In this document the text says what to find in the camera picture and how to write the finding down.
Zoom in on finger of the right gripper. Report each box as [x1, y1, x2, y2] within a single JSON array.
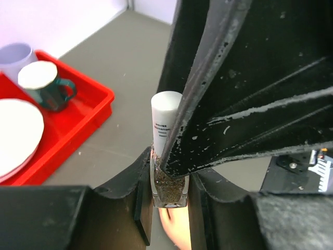
[[158, 1, 332, 178]]

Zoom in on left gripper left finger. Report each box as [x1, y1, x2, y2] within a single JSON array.
[[1, 148, 152, 249]]

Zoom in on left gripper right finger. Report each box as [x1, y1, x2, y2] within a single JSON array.
[[188, 169, 332, 249]]

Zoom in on white nail polish cap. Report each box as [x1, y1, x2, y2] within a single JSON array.
[[151, 91, 182, 157]]

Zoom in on glitter nail polish bottle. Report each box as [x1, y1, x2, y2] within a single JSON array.
[[150, 144, 189, 208]]

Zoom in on mannequin hand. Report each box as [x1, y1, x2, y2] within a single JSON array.
[[158, 206, 191, 250]]

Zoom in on white paper plates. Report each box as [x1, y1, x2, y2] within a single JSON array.
[[1, 98, 44, 182]]

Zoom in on red plastic tray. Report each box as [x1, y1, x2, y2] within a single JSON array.
[[1, 50, 114, 186]]

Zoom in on dark green mug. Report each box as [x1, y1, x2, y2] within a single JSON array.
[[18, 60, 77, 111]]

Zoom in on lavender plastic cup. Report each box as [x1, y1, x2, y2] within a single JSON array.
[[0, 43, 38, 85]]

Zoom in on slotted cable duct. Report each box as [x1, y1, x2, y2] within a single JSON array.
[[308, 148, 332, 193]]

